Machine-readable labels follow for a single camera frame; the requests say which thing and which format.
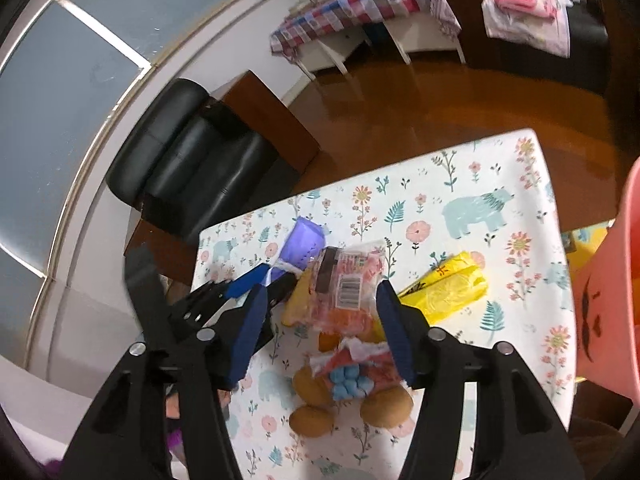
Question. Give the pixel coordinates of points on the white floral cloth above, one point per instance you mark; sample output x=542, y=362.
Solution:
x=550, y=35

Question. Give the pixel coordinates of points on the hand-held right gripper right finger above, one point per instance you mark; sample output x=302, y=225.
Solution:
x=397, y=340

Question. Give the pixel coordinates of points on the clear barcode wrapper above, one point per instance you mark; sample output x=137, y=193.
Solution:
x=350, y=285

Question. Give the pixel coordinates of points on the yellow wrapper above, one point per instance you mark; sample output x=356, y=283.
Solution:
x=450, y=285

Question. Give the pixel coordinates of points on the white side table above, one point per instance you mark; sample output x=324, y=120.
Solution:
x=425, y=35

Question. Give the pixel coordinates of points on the orange-brown wrapper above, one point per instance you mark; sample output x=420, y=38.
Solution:
x=299, y=305

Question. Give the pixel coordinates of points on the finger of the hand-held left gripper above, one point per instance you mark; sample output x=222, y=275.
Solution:
x=282, y=285
x=245, y=282

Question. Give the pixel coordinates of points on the crumpled red blue wrapper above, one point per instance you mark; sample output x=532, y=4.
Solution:
x=350, y=375

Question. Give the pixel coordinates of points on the purple wrapper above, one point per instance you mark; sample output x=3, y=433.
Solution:
x=300, y=240

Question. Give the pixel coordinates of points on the black armchair with wooden arms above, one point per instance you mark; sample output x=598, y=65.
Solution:
x=590, y=35
x=200, y=160

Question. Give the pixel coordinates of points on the pink plastic bucket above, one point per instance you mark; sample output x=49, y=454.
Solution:
x=610, y=285

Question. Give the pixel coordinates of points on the large window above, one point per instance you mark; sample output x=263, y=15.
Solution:
x=75, y=85

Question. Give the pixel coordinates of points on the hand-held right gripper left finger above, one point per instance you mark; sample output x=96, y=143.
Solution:
x=247, y=340

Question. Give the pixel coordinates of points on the checkered cloth side table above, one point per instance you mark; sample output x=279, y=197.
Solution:
x=350, y=5

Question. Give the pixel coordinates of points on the yellow printed mat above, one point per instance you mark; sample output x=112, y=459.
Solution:
x=585, y=250

